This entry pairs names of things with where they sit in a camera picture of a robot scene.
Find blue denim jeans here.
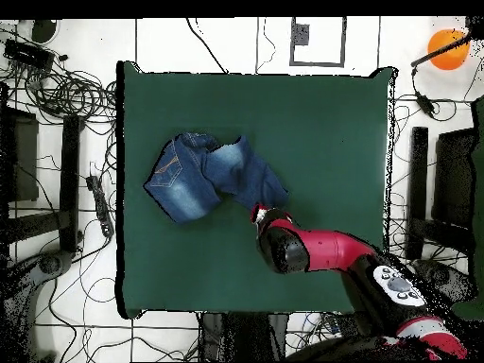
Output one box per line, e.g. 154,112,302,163
142,130,290,226

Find dark green table cloth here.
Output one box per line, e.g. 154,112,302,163
116,60,398,319

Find black stand foot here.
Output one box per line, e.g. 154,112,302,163
59,113,85,253
406,126,429,261

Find black power strip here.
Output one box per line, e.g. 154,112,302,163
85,174,115,238

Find grey chair base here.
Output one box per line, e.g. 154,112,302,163
413,258,478,303
7,249,75,300

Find dark box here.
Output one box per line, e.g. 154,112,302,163
0,107,40,203
432,127,478,228

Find black power adapter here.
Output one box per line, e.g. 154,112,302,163
414,91,437,117

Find dark green hanging cloth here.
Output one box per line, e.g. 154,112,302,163
449,95,484,321

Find black rod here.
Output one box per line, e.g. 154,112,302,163
409,31,474,68

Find orange round object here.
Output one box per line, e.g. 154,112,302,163
426,28,471,72

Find black device box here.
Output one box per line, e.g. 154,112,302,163
3,38,56,73

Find dark round object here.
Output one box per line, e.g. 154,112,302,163
30,19,61,44

